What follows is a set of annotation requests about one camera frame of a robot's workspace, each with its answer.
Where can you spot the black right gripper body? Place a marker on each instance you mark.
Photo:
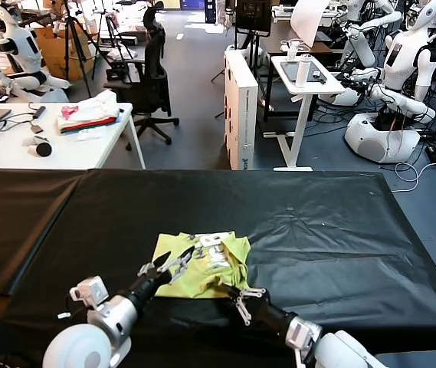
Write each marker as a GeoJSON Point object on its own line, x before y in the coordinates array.
{"type": "Point", "coordinates": [267, 312]}

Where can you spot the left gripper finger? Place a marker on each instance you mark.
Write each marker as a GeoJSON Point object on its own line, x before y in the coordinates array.
{"type": "Point", "coordinates": [150, 268]}
{"type": "Point", "coordinates": [175, 268]}

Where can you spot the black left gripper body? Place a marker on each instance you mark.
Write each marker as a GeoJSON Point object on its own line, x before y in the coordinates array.
{"type": "Point", "coordinates": [146, 289]}

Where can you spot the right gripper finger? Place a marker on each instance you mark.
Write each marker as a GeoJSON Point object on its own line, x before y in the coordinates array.
{"type": "Point", "coordinates": [252, 293]}
{"type": "Point", "coordinates": [243, 312]}

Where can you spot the yellow t-shirt with print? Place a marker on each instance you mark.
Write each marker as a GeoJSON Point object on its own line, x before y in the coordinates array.
{"type": "Point", "coordinates": [210, 276]}

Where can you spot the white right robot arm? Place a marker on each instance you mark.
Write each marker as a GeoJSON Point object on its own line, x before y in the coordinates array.
{"type": "Point", "coordinates": [336, 349]}

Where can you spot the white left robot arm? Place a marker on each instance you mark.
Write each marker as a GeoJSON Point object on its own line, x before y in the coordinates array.
{"type": "Point", "coordinates": [79, 345]}

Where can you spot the stack of folded clothes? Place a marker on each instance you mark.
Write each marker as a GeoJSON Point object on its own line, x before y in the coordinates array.
{"type": "Point", "coordinates": [87, 113]}

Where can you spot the large black tablecloth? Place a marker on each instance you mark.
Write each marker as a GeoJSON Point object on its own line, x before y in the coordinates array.
{"type": "Point", "coordinates": [317, 249]}

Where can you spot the brownish black table cover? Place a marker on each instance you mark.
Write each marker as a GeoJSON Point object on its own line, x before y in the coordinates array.
{"type": "Point", "coordinates": [10, 211]}

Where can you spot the tall white cardboard box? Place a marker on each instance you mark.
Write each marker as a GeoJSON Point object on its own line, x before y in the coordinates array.
{"type": "Point", "coordinates": [240, 115]}

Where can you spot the black office chair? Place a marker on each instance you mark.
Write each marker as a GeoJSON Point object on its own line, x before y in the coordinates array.
{"type": "Point", "coordinates": [152, 88]}

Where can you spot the white office desk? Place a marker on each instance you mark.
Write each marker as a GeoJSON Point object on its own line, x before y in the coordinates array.
{"type": "Point", "coordinates": [10, 153]}

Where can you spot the small grey adapter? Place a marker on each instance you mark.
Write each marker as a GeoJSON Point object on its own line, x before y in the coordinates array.
{"type": "Point", "coordinates": [36, 127]}

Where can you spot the small white standing desk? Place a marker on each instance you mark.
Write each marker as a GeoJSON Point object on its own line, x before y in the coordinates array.
{"type": "Point", "coordinates": [298, 115]}

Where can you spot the black usb hub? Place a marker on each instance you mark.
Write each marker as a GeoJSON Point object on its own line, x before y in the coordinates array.
{"type": "Point", "coordinates": [39, 111]}

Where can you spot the dark tablet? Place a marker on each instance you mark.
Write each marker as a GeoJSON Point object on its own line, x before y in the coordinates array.
{"type": "Point", "coordinates": [289, 71]}

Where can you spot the white water bottle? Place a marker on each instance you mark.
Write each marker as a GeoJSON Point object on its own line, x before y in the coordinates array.
{"type": "Point", "coordinates": [303, 71]}

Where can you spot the brown cardboard box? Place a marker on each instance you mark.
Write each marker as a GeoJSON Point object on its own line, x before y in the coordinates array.
{"type": "Point", "coordinates": [54, 57]}

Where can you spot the white humanoid robot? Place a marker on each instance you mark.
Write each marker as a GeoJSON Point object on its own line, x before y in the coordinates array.
{"type": "Point", "coordinates": [363, 42]}
{"type": "Point", "coordinates": [397, 65]}
{"type": "Point", "coordinates": [22, 50]}

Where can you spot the black monitor on stand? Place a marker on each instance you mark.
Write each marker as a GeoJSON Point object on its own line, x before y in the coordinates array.
{"type": "Point", "coordinates": [253, 15]}

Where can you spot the large white sheet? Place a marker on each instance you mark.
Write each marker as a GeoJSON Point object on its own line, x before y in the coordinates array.
{"type": "Point", "coordinates": [307, 19]}

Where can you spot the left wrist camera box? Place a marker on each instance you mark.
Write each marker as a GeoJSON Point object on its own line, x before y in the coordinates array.
{"type": "Point", "coordinates": [91, 291]}

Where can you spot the black camera tripod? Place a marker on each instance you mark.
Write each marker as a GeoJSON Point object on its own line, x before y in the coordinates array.
{"type": "Point", "coordinates": [108, 34]}
{"type": "Point", "coordinates": [73, 38]}

